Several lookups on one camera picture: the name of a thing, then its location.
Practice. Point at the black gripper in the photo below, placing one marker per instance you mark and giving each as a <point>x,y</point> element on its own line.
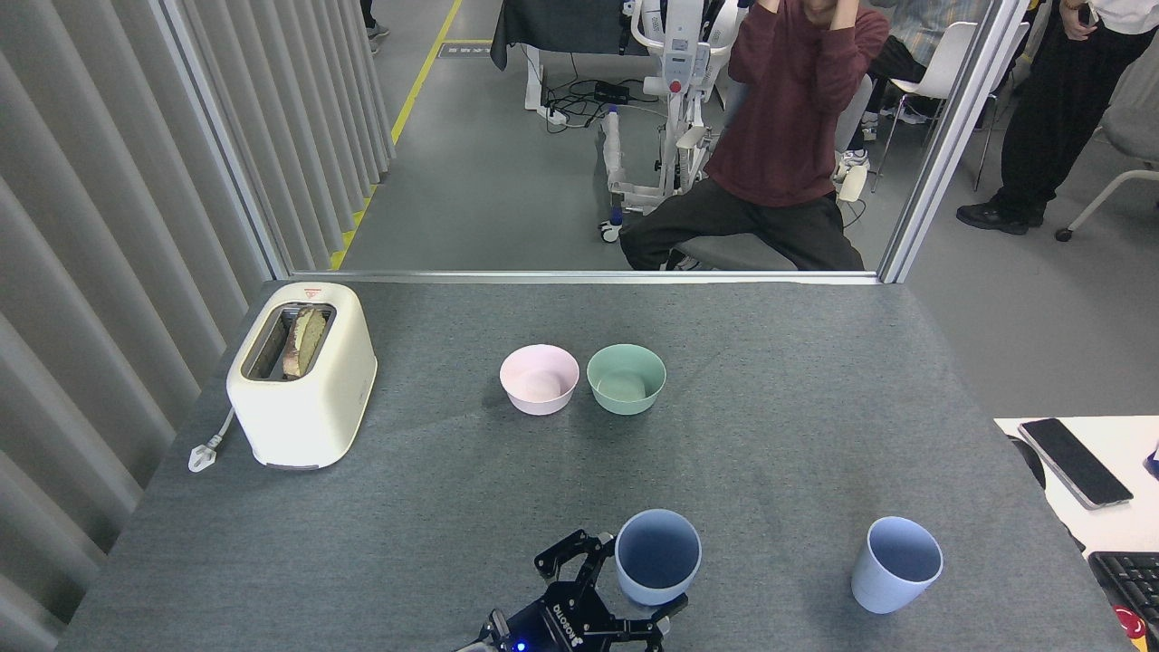
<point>566,627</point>

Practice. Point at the blue plastic cup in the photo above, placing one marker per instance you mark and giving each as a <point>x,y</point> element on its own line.
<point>656,561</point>
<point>876,587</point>

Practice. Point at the standing person's hand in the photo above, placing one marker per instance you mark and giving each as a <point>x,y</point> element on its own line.
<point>1076,18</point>

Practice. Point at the green bowl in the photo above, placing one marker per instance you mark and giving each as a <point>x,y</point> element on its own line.
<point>625,400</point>

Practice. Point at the pink bowl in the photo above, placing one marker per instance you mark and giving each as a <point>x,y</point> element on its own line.
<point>534,398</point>

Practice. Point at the cream toaster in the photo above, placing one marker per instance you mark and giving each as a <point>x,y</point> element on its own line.
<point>308,417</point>

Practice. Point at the bread slice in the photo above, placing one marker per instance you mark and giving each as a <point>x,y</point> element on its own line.
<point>306,340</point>

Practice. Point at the black rounded object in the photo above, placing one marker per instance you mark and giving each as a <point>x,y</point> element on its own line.
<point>1029,460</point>

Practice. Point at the black smartphone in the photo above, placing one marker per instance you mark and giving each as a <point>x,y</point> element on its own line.
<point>1076,462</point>

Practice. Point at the white side table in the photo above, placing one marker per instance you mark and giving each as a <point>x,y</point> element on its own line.
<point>1123,530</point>

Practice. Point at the red round object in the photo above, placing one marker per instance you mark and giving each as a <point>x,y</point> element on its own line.
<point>1129,627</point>

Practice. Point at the black keyboard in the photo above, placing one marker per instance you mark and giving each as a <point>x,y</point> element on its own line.
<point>1132,580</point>

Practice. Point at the white stand on wheels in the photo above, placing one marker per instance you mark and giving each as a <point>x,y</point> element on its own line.
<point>679,63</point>

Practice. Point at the small blue object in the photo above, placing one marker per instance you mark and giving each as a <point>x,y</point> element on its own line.
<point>1153,462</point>

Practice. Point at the black covered table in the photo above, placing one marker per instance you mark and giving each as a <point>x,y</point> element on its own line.
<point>561,27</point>

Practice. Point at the standing person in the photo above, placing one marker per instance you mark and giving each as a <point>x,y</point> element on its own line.
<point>1041,118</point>

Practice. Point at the background seated person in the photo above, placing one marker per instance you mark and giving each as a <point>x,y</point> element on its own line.
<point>924,32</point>

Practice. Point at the grey chair with white legs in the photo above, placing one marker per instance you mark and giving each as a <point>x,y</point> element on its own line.
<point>1132,136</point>

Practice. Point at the silver frame rail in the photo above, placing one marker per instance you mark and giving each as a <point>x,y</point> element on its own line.
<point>579,277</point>

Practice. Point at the silver frame post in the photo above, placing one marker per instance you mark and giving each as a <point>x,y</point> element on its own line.
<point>960,118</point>
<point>226,145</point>

